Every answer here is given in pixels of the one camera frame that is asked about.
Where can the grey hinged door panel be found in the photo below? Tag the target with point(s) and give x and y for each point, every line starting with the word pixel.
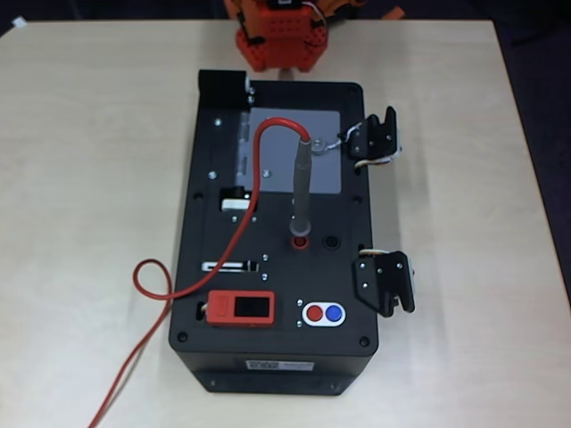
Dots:
pixel 276 147

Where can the silver metal knob with screw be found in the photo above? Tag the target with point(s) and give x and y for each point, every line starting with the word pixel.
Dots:
pixel 318 145

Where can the grey test probe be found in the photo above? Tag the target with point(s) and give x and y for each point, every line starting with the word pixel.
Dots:
pixel 301 191

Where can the red printed robot arm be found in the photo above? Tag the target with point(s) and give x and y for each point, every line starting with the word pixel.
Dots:
pixel 267 58

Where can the black corner block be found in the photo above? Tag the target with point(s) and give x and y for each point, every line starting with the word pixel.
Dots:
pixel 220 87

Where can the white angle sensor unit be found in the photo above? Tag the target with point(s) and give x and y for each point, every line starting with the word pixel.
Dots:
pixel 234 205

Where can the red banana socket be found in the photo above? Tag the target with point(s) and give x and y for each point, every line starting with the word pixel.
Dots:
pixel 300 244

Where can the black task board box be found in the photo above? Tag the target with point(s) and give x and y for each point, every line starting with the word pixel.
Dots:
pixel 312 276

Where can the white slider with black knob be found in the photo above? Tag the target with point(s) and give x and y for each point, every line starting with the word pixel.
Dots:
pixel 207 266

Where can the small white connector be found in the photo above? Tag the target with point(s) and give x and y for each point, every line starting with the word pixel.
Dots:
pixel 19 22

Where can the red push button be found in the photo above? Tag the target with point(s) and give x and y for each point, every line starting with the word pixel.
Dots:
pixel 315 312

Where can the red display module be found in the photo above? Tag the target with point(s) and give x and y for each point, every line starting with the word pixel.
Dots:
pixel 220 307

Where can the blue push button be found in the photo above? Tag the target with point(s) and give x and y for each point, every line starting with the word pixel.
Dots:
pixel 334 312

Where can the white label sticker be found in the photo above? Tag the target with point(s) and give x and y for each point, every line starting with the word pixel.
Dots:
pixel 280 365

